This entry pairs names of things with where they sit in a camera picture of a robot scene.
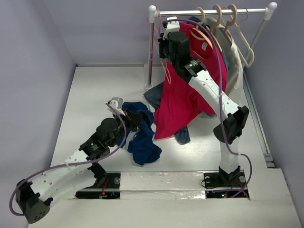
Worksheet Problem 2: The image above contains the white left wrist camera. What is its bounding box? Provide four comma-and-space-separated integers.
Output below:
105, 97, 125, 115

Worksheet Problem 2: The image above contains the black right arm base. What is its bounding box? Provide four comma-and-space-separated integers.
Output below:
201, 166, 249, 199

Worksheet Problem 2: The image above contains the wooden hanger with white shirt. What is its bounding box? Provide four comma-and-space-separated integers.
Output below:
220, 4, 238, 46

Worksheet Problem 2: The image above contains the cream plastic empty hanger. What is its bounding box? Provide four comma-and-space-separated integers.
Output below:
223, 14, 255, 68

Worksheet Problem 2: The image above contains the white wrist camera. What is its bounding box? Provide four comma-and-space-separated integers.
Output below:
162, 17, 180, 40
105, 97, 125, 115

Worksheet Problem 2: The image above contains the pink wire hanger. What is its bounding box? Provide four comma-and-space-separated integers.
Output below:
153, 16, 171, 84

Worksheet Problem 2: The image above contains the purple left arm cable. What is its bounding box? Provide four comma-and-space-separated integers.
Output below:
9, 102, 127, 216

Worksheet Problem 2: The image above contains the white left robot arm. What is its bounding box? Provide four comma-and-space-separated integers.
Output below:
11, 107, 143, 224

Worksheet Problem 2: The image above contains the wooden hanger with grey shirt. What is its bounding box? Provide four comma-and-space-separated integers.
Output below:
206, 4, 222, 52

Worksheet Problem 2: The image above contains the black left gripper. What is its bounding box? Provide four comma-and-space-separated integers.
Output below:
108, 108, 143, 148

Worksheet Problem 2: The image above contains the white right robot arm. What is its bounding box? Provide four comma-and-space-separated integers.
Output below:
158, 31, 249, 186

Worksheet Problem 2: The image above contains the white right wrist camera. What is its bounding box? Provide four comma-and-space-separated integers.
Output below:
162, 17, 180, 40

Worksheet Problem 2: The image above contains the white t shirt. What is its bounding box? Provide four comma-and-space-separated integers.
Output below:
214, 24, 243, 104

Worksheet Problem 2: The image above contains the wooden hanger with red shirt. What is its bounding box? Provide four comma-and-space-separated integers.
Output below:
190, 7, 213, 58

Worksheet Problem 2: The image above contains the red t shirt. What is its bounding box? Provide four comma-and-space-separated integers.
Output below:
152, 22, 228, 141

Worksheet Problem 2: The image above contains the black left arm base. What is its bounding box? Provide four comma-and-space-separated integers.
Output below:
75, 171, 121, 200

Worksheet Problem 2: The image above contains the white metal clothes rack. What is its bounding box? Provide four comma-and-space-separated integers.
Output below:
143, 1, 278, 113

